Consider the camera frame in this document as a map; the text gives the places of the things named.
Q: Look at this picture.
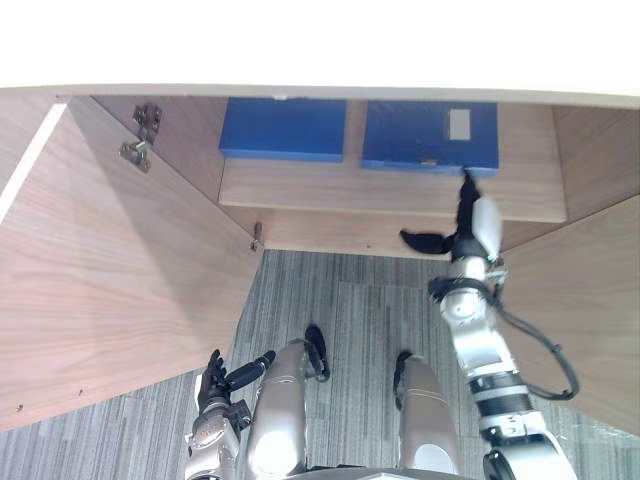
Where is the wide wooden cabinet door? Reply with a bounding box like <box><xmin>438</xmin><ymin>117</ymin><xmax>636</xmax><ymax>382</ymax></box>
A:
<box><xmin>0</xmin><ymin>97</ymin><xmax>264</xmax><ymax>434</ymax></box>

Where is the plain blue folder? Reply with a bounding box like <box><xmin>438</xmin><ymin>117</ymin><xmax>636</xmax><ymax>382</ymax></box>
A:
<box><xmin>218</xmin><ymin>97</ymin><xmax>348</xmax><ymax>165</ymax></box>

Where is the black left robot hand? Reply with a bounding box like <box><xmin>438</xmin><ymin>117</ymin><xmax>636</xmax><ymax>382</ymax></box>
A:
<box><xmin>196</xmin><ymin>348</ymin><xmax>277</xmax><ymax>416</ymax></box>

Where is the silver robot leg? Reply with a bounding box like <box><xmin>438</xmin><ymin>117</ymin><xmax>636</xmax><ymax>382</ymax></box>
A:
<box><xmin>397</xmin><ymin>357</ymin><xmax>464</xmax><ymax>476</ymax></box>
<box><xmin>239</xmin><ymin>338</ymin><xmax>309</xmax><ymax>476</ymax></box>

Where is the wooden cabinet shelf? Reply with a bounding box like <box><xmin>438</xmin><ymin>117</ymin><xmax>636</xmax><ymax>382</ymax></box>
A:
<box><xmin>218</xmin><ymin>154</ymin><xmax>569</xmax><ymax>224</ymax></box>

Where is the wooden office cabinet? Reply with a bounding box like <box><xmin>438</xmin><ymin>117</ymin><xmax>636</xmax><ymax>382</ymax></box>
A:
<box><xmin>0</xmin><ymin>84</ymin><xmax>640</xmax><ymax>261</ymax></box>

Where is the narrow wooden cabinet door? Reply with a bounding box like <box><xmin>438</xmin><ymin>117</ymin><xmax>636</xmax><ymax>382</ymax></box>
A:
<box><xmin>499</xmin><ymin>192</ymin><xmax>640</xmax><ymax>436</ymax></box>

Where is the dark robot foot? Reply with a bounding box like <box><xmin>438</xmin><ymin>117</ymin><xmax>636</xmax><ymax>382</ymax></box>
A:
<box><xmin>303</xmin><ymin>324</ymin><xmax>331</xmax><ymax>384</ymax></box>
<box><xmin>392</xmin><ymin>351</ymin><xmax>414</xmax><ymax>409</ymax></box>

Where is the dark right robot foot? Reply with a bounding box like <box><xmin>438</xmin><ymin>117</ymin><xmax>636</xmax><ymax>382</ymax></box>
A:
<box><xmin>392</xmin><ymin>351</ymin><xmax>414</xmax><ymax>409</ymax></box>

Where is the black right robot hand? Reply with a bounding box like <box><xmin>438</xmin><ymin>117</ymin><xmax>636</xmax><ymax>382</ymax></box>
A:
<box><xmin>398</xmin><ymin>167</ymin><xmax>504</xmax><ymax>264</ymax></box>

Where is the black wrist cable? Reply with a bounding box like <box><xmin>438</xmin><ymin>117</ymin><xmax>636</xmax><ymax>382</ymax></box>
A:
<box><xmin>492</xmin><ymin>269</ymin><xmax>581</xmax><ymax>401</ymax></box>

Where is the silver left robot leg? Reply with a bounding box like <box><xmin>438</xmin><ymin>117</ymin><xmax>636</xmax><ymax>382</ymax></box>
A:
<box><xmin>239</xmin><ymin>338</ymin><xmax>309</xmax><ymax>476</ymax></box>

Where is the large metal door hinge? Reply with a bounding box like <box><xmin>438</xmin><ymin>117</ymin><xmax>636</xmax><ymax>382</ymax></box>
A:
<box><xmin>118</xmin><ymin>103</ymin><xmax>164</xmax><ymax>174</ymax></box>

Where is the blue folder with white label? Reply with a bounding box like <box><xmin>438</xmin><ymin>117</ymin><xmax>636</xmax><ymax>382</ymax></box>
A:
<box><xmin>360</xmin><ymin>99</ymin><xmax>501</xmax><ymax>179</ymax></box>

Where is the dark left robot foot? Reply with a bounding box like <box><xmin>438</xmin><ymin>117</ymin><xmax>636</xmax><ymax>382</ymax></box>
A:
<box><xmin>303</xmin><ymin>324</ymin><xmax>331</xmax><ymax>384</ymax></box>

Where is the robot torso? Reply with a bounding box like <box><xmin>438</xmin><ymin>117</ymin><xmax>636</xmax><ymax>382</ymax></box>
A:
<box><xmin>299</xmin><ymin>464</ymin><xmax>486</xmax><ymax>480</ymax></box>

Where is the silver right robot leg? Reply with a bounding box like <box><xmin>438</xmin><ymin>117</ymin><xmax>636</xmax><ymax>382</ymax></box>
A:
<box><xmin>397</xmin><ymin>357</ymin><xmax>464</xmax><ymax>476</ymax></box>

